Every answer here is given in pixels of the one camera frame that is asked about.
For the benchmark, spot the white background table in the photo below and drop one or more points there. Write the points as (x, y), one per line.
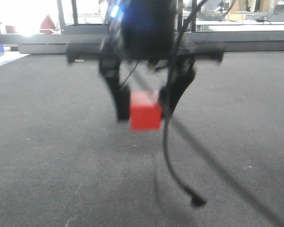
(244, 25)

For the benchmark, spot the black metal table frame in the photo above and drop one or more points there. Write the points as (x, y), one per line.
(242, 41)

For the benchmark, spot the red bag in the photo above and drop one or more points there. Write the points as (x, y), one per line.
(47, 25)

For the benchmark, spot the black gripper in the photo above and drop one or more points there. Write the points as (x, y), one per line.
(141, 30)

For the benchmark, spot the red magnetic cube block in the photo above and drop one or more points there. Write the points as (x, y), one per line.
(145, 111)

